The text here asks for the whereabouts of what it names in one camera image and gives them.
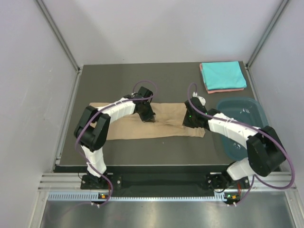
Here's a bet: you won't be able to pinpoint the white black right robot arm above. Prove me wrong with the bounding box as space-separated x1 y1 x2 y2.
183 97 286 188

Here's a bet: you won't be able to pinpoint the right aluminium corner post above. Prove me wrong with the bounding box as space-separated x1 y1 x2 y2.
246 0 290 69

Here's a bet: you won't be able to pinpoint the aluminium front frame rail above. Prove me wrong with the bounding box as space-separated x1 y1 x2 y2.
38 172 292 191

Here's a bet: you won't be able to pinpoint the left aluminium corner post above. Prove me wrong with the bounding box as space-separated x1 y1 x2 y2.
34 0 80 71

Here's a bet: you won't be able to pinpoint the grey slotted cable duct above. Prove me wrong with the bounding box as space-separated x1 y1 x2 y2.
47 192 237 202

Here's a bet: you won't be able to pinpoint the aluminium corner post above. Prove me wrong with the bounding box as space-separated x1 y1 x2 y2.
246 0 290 69
34 0 80 71

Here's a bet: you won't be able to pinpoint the beige t shirt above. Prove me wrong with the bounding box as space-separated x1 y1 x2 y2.
89 101 206 141

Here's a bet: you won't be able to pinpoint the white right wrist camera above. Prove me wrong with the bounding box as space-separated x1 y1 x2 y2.
192 92 206 105

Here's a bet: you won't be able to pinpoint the folded turquoise t shirt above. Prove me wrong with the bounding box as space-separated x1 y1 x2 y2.
201 61 247 90

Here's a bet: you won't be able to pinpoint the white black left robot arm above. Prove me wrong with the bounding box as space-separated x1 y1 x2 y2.
74 86 155 188

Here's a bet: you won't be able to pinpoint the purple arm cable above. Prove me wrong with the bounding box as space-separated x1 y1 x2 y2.
187 83 295 207
75 80 159 209

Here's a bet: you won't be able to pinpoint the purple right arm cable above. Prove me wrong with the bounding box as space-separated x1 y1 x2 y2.
187 83 295 207

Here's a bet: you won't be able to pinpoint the teal plastic bin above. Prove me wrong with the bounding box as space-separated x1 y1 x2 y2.
216 97 268 161

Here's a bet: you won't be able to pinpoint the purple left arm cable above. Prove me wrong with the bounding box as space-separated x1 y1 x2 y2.
75 80 159 209

